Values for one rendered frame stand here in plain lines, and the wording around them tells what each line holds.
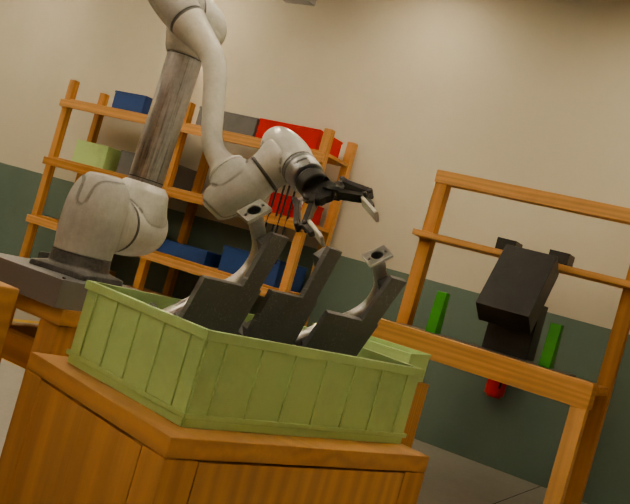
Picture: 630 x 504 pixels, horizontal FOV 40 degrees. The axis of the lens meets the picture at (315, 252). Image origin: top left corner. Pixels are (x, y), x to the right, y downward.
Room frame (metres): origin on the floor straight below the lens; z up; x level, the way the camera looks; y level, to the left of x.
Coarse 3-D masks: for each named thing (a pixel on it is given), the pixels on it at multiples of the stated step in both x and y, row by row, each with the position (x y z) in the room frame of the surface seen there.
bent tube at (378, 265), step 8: (376, 248) 1.83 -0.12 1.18; (384, 248) 1.82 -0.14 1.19; (368, 256) 1.81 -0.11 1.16; (376, 256) 1.83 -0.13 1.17; (384, 256) 1.81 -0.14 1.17; (392, 256) 1.81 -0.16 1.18; (368, 264) 1.80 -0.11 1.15; (376, 264) 1.80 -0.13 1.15; (384, 264) 1.82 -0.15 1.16; (376, 272) 1.83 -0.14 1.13; (384, 272) 1.83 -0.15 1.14; (376, 280) 1.85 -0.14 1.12; (376, 288) 1.87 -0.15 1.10; (368, 296) 1.89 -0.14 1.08; (360, 304) 1.89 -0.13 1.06; (368, 304) 1.88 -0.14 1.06; (344, 312) 1.89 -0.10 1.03; (352, 312) 1.88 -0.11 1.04; (360, 312) 1.88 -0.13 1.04; (312, 328) 1.86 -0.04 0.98; (304, 336) 1.85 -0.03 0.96; (296, 344) 1.85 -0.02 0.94
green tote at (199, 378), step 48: (96, 288) 1.72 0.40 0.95; (96, 336) 1.69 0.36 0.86; (144, 336) 1.58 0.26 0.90; (192, 336) 1.49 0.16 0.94; (240, 336) 1.51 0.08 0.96; (144, 384) 1.56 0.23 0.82; (192, 384) 1.46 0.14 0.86; (240, 384) 1.53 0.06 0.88; (288, 384) 1.61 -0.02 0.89; (336, 384) 1.71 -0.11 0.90; (384, 384) 1.81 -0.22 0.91; (288, 432) 1.64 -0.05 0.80; (336, 432) 1.73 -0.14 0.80; (384, 432) 1.83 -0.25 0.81
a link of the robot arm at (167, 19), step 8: (152, 0) 2.26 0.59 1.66; (160, 0) 2.24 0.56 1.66; (168, 0) 2.23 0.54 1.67; (176, 0) 2.23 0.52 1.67; (184, 0) 2.23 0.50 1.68; (192, 0) 2.24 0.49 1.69; (200, 0) 2.31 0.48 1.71; (160, 8) 2.25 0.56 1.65; (168, 8) 2.23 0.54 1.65; (176, 8) 2.23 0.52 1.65; (184, 8) 2.22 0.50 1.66; (160, 16) 2.26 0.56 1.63; (168, 16) 2.24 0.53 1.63; (168, 24) 2.25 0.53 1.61
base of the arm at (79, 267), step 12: (48, 252) 2.29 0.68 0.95; (60, 252) 2.20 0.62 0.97; (36, 264) 2.21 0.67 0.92; (48, 264) 2.20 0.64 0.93; (60, 264) 2.19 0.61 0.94; (72, 264) 2.19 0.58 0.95; (84, 264) 2.19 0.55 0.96; (96, 264) 2.21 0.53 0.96; (108, 264) 2.25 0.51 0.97; (72, 276) 2.16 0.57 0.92; (84, 276) 2.16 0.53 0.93; (96, 276) 2.21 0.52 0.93; (108, 276) 2.26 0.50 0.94
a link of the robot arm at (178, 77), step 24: (216, 24) 2.41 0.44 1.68; (168, 48) 2.41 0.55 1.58; (168, 72) 2.40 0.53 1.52; (192, 72) 2.42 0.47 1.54; (168, 96) 2.40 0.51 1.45; (168, 120) 2.40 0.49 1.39; (144, 144) 2.41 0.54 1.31; (168, 144) 2.42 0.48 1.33; (144, 168) 2.40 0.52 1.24; (144, 192) 2.38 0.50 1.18; (144, 216) 2.37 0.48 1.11; (144, 240) 2.39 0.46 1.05
